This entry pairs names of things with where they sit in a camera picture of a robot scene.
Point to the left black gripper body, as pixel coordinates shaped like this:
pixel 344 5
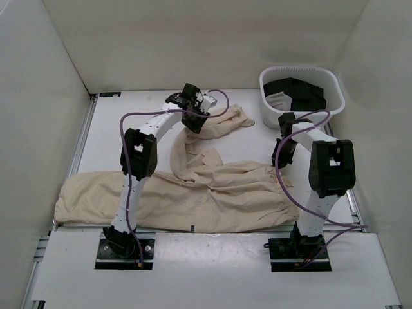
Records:
pixel 196 109

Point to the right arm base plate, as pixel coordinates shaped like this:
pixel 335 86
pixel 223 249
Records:
pixel 303 255

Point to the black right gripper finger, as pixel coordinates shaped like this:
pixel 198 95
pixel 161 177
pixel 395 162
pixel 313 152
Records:
pixel 273 157
pixel 286 154

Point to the black folded garment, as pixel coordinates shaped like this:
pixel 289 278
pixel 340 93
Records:
pixel 305 96

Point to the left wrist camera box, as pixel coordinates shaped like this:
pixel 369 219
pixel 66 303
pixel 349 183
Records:
pixel 207 103

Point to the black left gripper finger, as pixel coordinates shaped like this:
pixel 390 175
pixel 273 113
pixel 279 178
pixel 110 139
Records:
pixel 197 122
pixel 189 121

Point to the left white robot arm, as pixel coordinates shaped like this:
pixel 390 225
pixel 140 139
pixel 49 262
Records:
pixel 139 158

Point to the beige trousers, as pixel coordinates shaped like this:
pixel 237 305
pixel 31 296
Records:
pixel 200 194

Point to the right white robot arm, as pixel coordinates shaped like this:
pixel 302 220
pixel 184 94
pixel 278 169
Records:
pixel 331 173

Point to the white folded garment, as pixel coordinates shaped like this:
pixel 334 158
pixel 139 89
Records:
pixel 280 101

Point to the small label sticker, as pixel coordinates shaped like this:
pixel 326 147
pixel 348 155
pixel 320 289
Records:
pixel 109 94

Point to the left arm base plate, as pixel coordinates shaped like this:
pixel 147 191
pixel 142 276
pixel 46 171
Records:
pixel 111 257

